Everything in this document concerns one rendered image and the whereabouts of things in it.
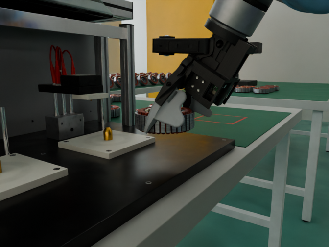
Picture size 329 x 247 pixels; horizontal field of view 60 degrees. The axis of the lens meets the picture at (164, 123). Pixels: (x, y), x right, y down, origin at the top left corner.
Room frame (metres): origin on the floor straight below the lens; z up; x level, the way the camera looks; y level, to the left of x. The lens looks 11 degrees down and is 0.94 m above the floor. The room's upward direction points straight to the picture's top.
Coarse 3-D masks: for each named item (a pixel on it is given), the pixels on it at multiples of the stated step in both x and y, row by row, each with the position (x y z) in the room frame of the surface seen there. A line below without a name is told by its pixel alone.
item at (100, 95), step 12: (48, 84) 0.68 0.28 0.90; (60, 84) 0.65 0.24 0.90; (72, 84) 0.62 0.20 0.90; (84, 84) 0.62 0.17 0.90; (96, 84) 0.65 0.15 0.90; (72, 96) 0.63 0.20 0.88; (84, 96) 0.60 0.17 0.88; (96, 96) 0.62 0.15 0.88; (108, 96) 0.65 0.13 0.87; (72, 108) 0.71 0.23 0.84
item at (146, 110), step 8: (136, 112) 0.52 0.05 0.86; (144, 112) 0.50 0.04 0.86; (184, 112) 0.49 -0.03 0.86; (192, 112) 0.51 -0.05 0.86; (136, 120) 0.50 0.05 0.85; (144, 120) 0.49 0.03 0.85; (192, 120) 0.50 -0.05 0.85; (136, 128) 0.51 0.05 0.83; (152, 128) 0.48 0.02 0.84; (160, 128) 0.48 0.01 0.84; (168, 128) 0.47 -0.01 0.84; (176, 128) 0.48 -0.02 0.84; (184, 128) 0.48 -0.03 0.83; (192, 128) 0.50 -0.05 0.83
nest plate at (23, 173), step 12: (12, 156) 0.49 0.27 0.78; (24, 156) 0.49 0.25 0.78; (12, 168) 0.43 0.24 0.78; (24, 168) 0.43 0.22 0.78; (36, 168) 0.43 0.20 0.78; (48, 168) 0.43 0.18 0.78; (60, 168) 0.43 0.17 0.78; (0, 180) 0.38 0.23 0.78; (12, 180) 0.38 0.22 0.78; (24, 180) 0.38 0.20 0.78; (36, 180) 0.38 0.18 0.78; (48, 180) 0.40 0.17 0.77; (0, 192) 0.34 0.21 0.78; (12, 192) 0.35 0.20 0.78
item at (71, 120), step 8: (48, 120) 0.66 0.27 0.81; (56, 120) 0.65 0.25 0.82; (64, 120) 0.66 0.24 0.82; (72, 120) 0.68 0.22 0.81; (80, 120) 0.70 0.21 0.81; (48, 128) 0.67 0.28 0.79; (56, 128) 0.65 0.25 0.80; (64, 128) 0.66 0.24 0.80; (72, 128) 0.68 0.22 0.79; (80, 128) 0.70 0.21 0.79; (48, 136) 0.67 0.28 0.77; (56, 136) 0.65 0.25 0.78; (64, 136) 0.66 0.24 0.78; (72, 136) 0.68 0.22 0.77
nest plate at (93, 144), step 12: (96, 132) 0.68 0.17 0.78; (120, 132) 0.68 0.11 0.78; (60, 144) 0.58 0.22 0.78; (72, 144) 0.57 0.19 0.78; (84, 144) 0.57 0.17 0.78; (96, 144) 0.57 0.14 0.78; (108, 144) 0.57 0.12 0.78; (120, 144) 0.57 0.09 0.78; (132, 144) 0.57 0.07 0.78; (144, 144) 0.60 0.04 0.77; (108, 156) 0.51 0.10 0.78
